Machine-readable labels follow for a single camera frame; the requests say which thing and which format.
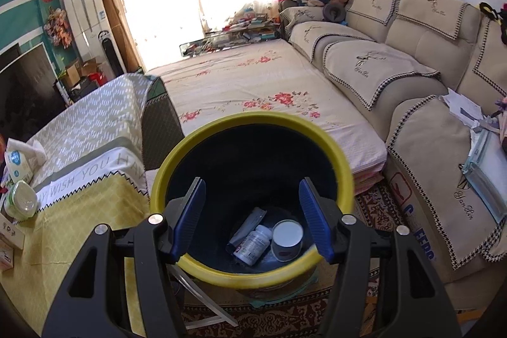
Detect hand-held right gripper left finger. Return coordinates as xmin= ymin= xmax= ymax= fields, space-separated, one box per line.
xmin=42 ymin=176 xmax=207 ymax=338

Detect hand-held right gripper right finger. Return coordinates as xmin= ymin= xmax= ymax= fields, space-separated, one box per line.
xmin=298 ymin=176 xmax=464 ymax=338

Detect grey squeeze tube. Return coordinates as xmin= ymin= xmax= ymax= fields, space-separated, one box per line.
xmin=227 ymin=207 xmax=268 ymax=253

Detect white pill bottle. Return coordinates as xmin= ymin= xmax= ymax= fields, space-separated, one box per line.
xmin=232 ymin=225 xmax=274 ymax=266

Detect yellow round waste bin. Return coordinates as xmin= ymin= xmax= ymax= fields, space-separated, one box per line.
xmin=148 ymin=111 xmax=356 ymax=289

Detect patterned dark red rug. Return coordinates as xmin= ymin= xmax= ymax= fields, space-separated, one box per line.
xmin=174 ymin=183 xmax=408 ymax=338

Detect floral sheet mattress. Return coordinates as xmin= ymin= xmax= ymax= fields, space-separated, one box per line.
xmin=144 ymin=38 xmax=388 ymax=196

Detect table with patterned tablecloth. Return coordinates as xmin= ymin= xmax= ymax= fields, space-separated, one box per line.
xmin=0 ymin=73 xmax=187 ymax=338

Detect green white round container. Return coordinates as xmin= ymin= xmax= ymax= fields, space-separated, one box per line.
xmin=2 ymin=181 xmax=39 ymax=220

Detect clear plastic document folder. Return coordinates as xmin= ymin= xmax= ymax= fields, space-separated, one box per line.
xmin=461 ymin=130 xmax=507 ymax=224

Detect small white carton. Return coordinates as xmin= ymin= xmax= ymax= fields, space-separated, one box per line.
xmin=0 ymin=211 xmax=25 ymax=249

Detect white tissue pack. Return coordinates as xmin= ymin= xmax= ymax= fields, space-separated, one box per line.
xmin=4 ymin=138 xmax=48 ymax=184

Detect white loose papers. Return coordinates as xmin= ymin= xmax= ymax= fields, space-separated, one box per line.
xmin=438 ymin=90 xmax=486 ymax=133

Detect black tower fan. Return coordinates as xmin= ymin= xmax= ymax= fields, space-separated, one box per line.
xmin=98 ymin=30 xmax=123 ymax=77

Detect open cardboard boxes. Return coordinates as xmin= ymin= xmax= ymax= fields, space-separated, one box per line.
xmin=61 ymin=59 xmax=104 ymax=89

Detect small beige carton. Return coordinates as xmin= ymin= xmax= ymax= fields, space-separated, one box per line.
xmin=0 ymin=235 xmax=14 ymax=271

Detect cluttered glass coffee table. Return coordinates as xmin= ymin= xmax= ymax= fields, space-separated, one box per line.
xmin=180 ymin=11 xmax=284 ymax=57

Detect grey neck pillow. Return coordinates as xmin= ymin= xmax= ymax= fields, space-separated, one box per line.
xmin=323 ymin=1 xmax=347 ymax=22

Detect black flat television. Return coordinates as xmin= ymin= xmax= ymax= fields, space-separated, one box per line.
xmin=0 ymin=42 xmax=66 ymax=143

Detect beige sofa with covers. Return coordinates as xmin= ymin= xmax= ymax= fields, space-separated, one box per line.
xmin=279 ymin=0 xmax=507 ymax=283

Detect white standing air conditioner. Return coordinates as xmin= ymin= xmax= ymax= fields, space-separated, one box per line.
xmin=62 ymin=0 xmax=109 ymax=63

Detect artificial flower bunch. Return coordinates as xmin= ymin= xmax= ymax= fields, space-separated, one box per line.
xmin=43 ymin=7 xmax=73 ymax=49

